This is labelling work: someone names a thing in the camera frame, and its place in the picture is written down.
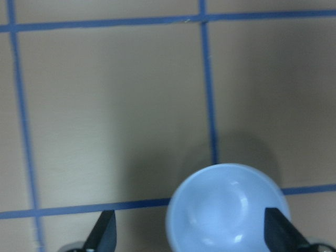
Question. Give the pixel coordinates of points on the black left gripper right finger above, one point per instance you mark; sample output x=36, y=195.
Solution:
x=280, y=234

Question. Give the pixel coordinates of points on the blue bowl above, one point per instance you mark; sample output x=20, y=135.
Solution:
x=221, y=208

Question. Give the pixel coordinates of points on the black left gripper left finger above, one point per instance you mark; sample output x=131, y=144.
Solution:
x=103, y=237

